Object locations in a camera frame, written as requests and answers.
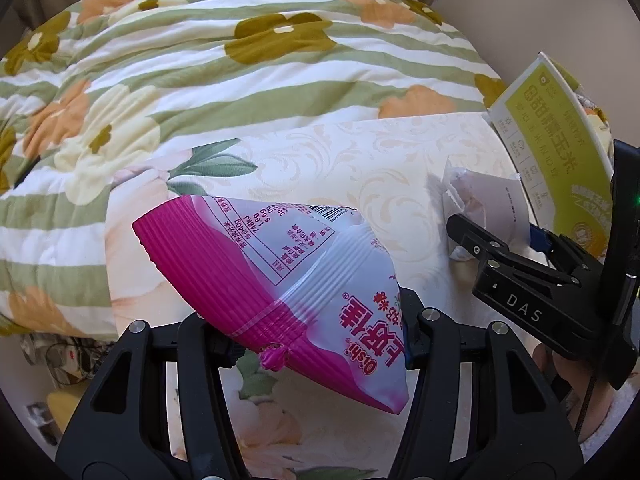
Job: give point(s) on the floral green striped quilt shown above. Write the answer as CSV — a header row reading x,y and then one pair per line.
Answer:
x,y
113,106

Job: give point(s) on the white paper receipt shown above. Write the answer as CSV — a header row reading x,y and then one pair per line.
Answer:
x,y
496,204

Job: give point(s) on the green white cardboard box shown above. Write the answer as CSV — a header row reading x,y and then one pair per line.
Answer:
x,y
561,145

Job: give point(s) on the pink white Oishi bag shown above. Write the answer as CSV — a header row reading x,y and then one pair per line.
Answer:
x,y
304,287

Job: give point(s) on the person's right hand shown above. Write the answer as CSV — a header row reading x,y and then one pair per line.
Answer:
x,y
578,375

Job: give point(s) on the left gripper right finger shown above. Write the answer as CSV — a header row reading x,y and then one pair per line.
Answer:
x,y
518,429

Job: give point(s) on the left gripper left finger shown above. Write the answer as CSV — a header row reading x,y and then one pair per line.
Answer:
x,y
120,428

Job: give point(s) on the yellow stool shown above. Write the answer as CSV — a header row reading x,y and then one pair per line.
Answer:
x,y
63,402

